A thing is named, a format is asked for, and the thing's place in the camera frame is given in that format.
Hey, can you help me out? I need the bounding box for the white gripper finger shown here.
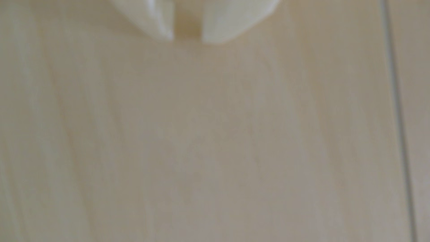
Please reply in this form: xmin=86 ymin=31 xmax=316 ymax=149
xmin=200 ymin=0 xmax=281 ymax=44
xmin=109 ymin=0 xmax=175 ymax=42

